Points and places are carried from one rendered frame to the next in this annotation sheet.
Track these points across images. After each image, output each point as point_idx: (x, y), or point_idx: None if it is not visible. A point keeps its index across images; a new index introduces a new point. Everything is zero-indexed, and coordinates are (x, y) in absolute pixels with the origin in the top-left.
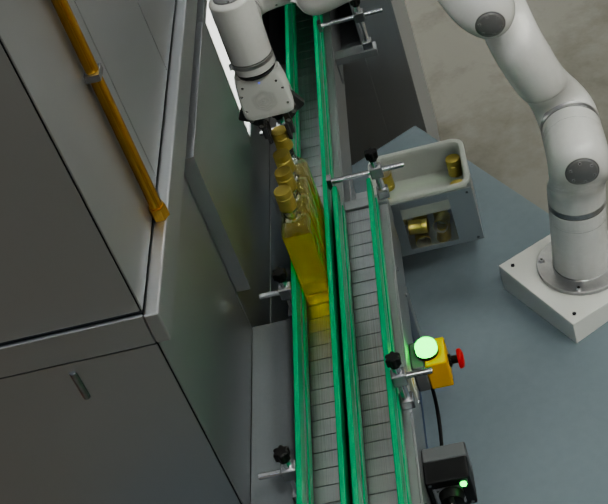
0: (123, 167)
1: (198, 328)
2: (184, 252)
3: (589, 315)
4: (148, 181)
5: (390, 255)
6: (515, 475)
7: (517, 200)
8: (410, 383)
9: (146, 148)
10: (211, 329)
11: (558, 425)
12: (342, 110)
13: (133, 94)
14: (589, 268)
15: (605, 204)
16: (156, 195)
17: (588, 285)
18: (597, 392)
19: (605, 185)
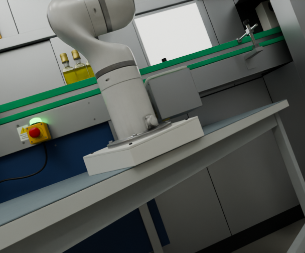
0: None
1: (6, 81)
2: (20, 60)
3: (89, 156)
4: None
5: (91, 96)
6: (7, 203)
7: (233, 121)
8: (11, 126)
9: (18, 25)
10: (20, 88)
11: (25, 198)
12: (219, 74)
13: (25, 11)
14: (115, 129)
15: (108, 71)
16: None
17: (113, 142)
18: (36, 196)
19: (104, 52)
